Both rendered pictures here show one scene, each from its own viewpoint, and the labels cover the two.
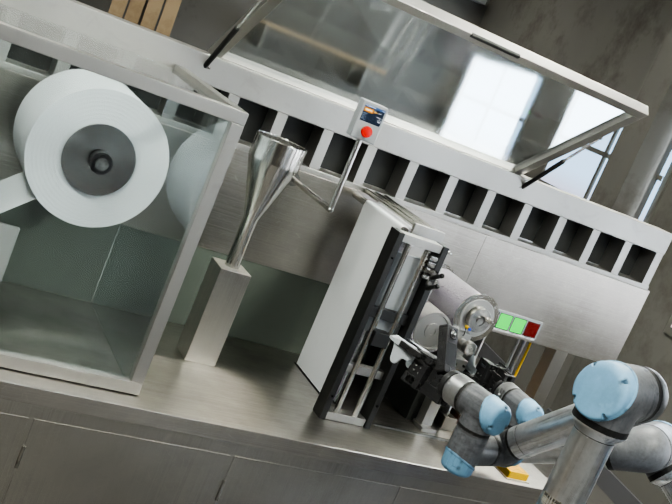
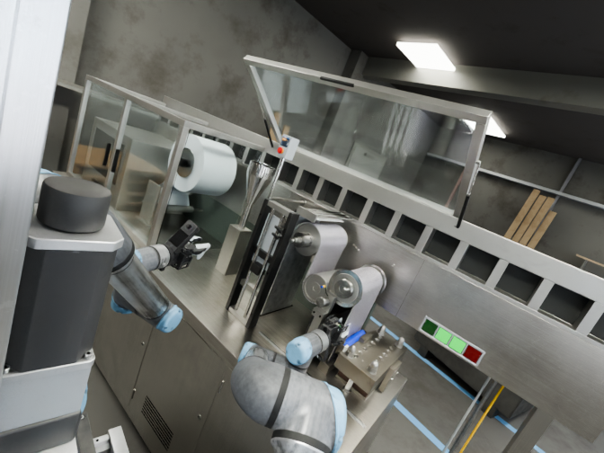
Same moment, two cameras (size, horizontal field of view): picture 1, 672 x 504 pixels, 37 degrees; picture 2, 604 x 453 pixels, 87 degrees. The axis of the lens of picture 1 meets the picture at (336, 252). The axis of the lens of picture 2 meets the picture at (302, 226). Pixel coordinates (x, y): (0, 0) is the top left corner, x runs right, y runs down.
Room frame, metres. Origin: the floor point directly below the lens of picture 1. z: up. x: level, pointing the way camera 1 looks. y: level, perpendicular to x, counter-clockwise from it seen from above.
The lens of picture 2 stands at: (2.08, -1.34, 1.69)
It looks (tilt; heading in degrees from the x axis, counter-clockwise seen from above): 13 degrees down; 61
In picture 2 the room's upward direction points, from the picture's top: 22 degrees clockwise
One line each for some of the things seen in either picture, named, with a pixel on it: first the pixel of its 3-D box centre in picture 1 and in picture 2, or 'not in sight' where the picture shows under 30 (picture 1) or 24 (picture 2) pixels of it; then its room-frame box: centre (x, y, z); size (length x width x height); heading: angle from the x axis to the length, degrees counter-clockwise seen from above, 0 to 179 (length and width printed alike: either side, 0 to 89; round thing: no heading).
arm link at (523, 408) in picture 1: (522, 410); (303, 349); (2.66, -0.63, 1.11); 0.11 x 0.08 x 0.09; 29
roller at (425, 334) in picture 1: (412, 314); (330, 284); (2.92, -0.28, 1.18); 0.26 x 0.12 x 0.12; 29
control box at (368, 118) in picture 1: (368, 121); (286, 146); (2.63, 0.05, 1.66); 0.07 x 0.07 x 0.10; 17
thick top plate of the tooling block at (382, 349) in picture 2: not in sight; (374, 356); (3.10, -0.52, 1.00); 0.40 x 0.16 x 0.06; 29
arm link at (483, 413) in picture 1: (483, 410); (135, 262); (2.13, -0.43, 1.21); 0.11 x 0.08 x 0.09; 44
